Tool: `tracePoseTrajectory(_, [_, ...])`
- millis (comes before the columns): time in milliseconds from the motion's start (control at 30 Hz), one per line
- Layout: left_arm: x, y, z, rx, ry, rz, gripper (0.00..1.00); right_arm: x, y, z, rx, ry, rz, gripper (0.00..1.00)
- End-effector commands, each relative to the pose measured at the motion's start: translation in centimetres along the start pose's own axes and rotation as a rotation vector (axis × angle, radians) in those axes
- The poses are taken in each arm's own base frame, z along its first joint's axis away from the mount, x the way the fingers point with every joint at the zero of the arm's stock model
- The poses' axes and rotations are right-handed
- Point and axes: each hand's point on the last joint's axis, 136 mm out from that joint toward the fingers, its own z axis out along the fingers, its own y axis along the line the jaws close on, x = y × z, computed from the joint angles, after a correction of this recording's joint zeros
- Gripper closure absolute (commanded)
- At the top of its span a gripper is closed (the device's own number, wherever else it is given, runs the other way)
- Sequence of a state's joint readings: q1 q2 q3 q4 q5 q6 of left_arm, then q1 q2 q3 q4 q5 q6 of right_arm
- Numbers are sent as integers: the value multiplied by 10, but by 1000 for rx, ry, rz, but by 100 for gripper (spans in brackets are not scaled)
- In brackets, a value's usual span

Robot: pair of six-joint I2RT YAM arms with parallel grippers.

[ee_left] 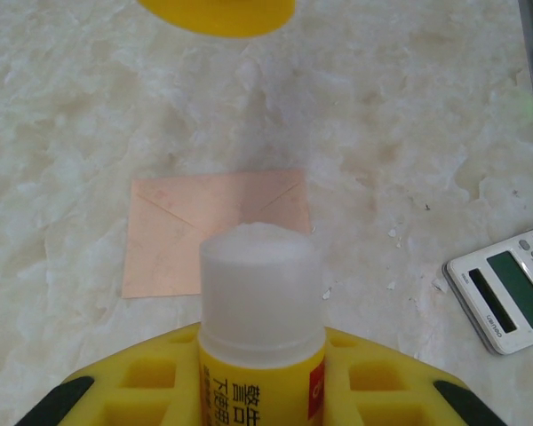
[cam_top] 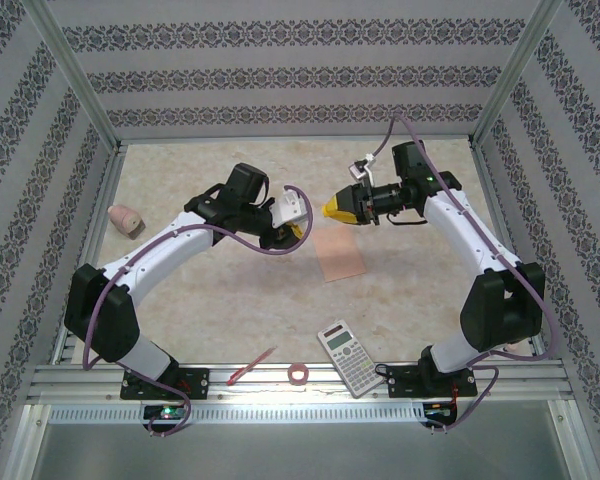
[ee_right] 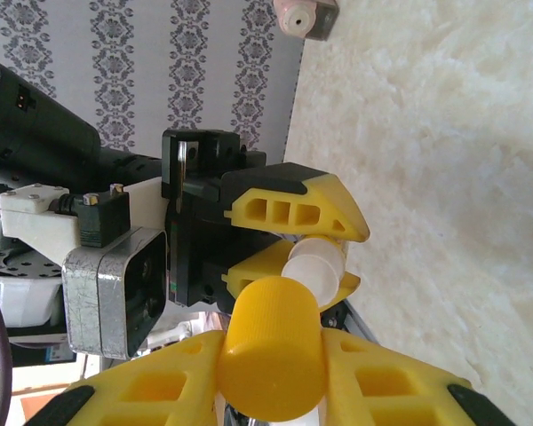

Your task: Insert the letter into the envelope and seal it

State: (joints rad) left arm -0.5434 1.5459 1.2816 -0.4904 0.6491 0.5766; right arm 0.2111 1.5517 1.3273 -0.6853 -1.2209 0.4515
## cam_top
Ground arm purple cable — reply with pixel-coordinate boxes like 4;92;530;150
82;183;315;437
367;113;554;436

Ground aluminium frame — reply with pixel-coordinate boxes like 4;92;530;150
0;0;600;480

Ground slotted grey cable duct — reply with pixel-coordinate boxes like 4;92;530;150
47;402;429;425

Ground red pen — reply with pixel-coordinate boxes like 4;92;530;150
227;346;279;386

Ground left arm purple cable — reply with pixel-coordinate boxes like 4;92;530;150
82;183;315;437

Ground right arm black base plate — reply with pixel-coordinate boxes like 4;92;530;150
387;363;477;400

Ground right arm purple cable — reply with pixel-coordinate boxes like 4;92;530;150
367;113;554;436

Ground pink pencil sharpener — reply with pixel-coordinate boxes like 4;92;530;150
108;204;144;240

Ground white calculator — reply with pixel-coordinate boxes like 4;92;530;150
317;319;385;400

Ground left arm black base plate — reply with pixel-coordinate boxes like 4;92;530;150
119;367;210;401

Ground grey metal panel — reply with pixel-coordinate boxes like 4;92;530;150
29;422;576;480

